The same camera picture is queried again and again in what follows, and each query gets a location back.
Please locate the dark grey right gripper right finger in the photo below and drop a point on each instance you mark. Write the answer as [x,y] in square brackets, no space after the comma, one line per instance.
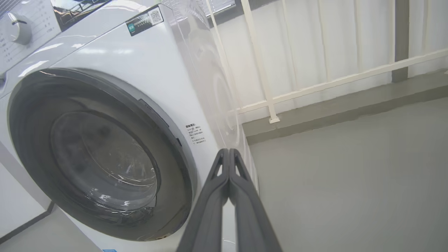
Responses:
[253,224]

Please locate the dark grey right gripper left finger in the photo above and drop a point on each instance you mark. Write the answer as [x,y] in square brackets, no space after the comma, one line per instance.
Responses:
[206,217]

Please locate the grey round washing machine door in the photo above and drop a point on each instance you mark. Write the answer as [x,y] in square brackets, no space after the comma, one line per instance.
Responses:
[38,140]

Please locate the white front-load washing machine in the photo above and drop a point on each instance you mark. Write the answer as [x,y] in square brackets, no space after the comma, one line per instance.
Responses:
[147,66]

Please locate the white washing machine control dial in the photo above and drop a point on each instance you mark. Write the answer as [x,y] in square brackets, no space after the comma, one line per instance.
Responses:
[20,29]

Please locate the white metal railing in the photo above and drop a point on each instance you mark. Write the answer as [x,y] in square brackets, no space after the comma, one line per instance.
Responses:
[259,70]

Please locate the white curtain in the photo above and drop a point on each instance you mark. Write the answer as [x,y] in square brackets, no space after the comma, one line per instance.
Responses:
[308,45]

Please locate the black QR code label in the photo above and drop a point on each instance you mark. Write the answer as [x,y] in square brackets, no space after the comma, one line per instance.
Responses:
[143,21]

